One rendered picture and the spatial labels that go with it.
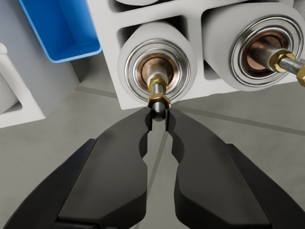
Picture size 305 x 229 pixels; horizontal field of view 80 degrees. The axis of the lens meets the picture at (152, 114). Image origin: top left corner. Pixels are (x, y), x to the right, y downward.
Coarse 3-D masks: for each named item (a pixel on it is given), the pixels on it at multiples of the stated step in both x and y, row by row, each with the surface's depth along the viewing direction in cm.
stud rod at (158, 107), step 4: (156, 84) 17; (152, 88) 17; (156, 88) 16; (160, 88) 16; (152, 92) 16; (156, 92) 15; (160, 92) 15; (156, 104) 14; (160, 104) 14; (152, 108) 14; (156, 108) 13; (160, 108) 13; (164, 108) 13; (152, 112) 13; (156, 112) 13; (160, 112) 13; (164, 112) 13; (152, 116) 13; (156, 116) 13; (160, 116) 13; (164, 116) 13; (156, 120) 13; (160, 120) 13
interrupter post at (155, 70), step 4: (156, 64) 21; (152, 68) 20; (156, 68) 19; (160, 68) 19; (164, 68) 20; (148, 72) 20; (152, 72) 18; (156, 72) 18; (160, 72) 18; (164, 72) 19; (148, 76) 18; (152, 76) 18; (156, 76) 18; (164, 76) 18; (148, 80) 19; (148, 84) 19
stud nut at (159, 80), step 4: (160, 76) 17; (152, 80) 17; (156, 80) 17; (160, 80) 17; (164, 80) 18; (152, 84) 17; (160, 84) 17; (164, 84) 17; (148, 88) 17; (164, 88) 17; (164, 92) 18
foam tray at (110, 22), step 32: (96, 0) 24; (160, 0) 33; (192, 0) 24; (224, 0) 24; (256, 0) 29; (288, 0) 23; (128, 32) 36; (192, 32) 25; (128, 96) 31; (192, 96) 30
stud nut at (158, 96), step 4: (152, 96) 14; (156, 96) 14; (160, 96) 14; (164, 96) 14; (148, 100) 14; (152, 100) 14; (156, 100) 14; (160, 100) 14; (164, 100) 14; (168, 100) 14; (148, 104) 14; (152, 104) 14; (164, 104) 14; (168, 104) 14; (168, 108) 14
